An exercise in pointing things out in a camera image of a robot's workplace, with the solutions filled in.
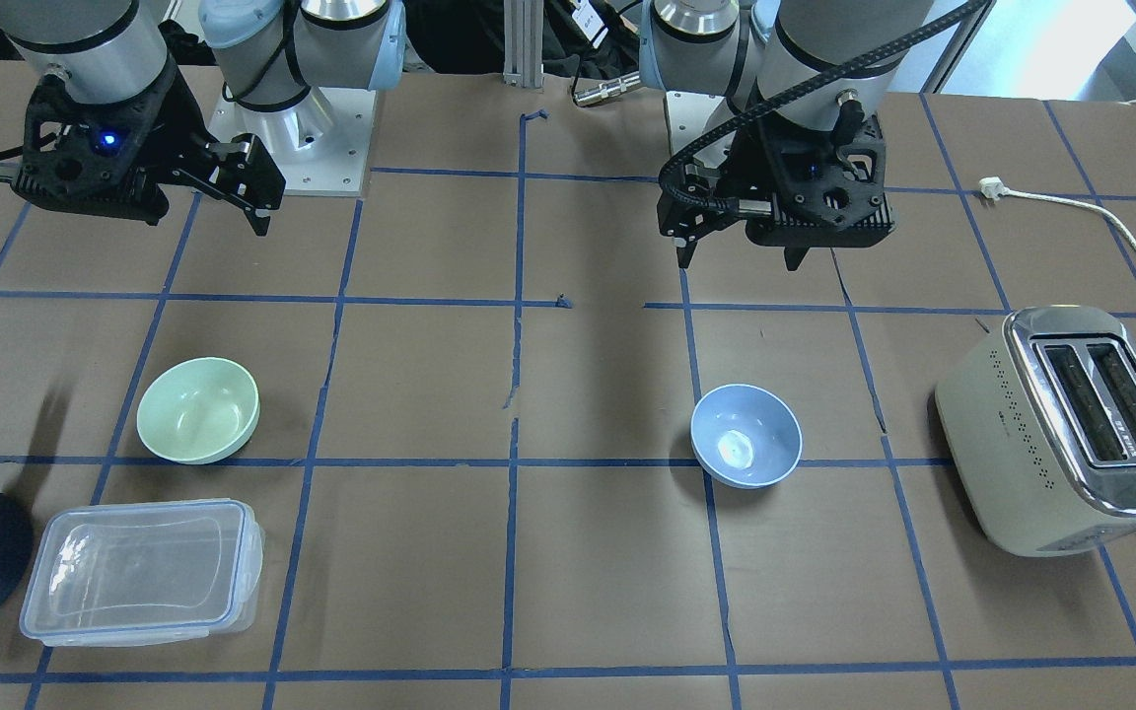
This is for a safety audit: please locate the black braided cable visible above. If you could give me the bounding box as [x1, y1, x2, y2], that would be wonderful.
[658, 0, 991, 214]

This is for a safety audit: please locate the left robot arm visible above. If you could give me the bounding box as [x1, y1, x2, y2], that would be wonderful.
[638, 1, 932, 270]

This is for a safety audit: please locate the cream and chrome toaster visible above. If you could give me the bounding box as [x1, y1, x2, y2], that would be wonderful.
[934, 304, 1136, 557]

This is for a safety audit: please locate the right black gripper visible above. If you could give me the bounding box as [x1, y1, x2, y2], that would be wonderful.
[170, 136, 287, 239]

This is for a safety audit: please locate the blue bowl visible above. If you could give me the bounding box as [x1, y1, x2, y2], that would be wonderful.
[690, 384, 807, 488]

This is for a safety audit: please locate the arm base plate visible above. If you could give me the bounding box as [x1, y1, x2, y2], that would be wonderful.
[658, 93, 779, 190]
[209, 87, 382, 198]

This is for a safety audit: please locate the clear plastic food container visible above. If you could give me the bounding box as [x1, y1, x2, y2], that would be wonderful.
[19, 499, 264, 648]

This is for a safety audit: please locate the green bowl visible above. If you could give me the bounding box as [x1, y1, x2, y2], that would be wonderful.
[135, 358, 261, 463]

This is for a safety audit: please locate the aluminium frame post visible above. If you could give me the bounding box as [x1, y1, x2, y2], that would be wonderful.
[502, 0, 544, 93]

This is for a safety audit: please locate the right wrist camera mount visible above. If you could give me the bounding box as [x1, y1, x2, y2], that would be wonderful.
[0, 59, 218, 225]

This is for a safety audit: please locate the white toaster power cord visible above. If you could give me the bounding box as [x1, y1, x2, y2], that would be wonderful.
[979, 177, 1136, 399]

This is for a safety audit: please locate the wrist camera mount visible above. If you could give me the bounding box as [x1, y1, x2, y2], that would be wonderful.
[0, 59, 218, 225]
[732, 100, 896, 272]

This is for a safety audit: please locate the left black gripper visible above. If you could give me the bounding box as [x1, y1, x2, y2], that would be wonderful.
[658, 165, 747, 270]

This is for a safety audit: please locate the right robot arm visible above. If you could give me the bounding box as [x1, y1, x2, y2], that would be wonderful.
[0, 1, 407, 235]

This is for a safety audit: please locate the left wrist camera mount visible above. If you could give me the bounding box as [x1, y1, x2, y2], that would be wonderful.
[732, 100, 896, 272]

